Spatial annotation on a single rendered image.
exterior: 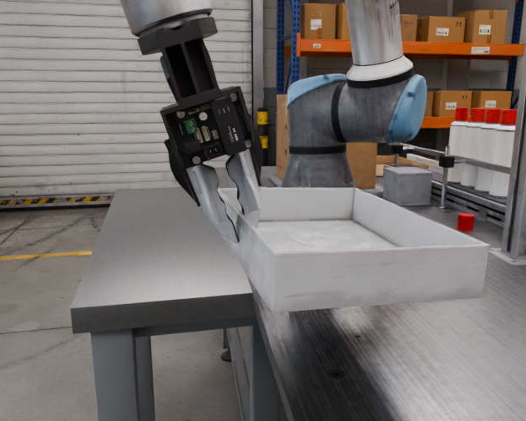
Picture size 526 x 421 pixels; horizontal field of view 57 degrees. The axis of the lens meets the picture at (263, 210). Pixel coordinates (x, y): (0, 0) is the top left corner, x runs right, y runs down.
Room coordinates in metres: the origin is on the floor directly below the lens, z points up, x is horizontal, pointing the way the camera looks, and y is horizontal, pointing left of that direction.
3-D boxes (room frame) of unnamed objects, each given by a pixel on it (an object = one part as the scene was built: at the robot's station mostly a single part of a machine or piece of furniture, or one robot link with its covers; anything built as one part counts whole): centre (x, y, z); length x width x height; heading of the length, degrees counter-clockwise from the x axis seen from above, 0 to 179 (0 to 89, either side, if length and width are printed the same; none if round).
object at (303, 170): (0.99, -0.11, 0.97); 0.15 x 0.15 x 0.10
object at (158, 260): (1.16, -0.07, 0.81); 0.90 x 0.90 x 0.04; 12
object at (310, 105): (0.99, -0.11, 1.09); 0.13 x 0.12 x 0.14; 56
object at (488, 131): (1.21, -0.56, 0.98); 0.05 x 0.05 x 0.20
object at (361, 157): (1.53, -0.19, 0.99); 0.30 x 0.24 x 0.27; 9
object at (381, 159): (1.90, -0.46, 0.85); 0.30 x 0.26 x 0.04; 9
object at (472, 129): (1.28, -0.55, 0.98); 0.05 x 0.05 x 0.20
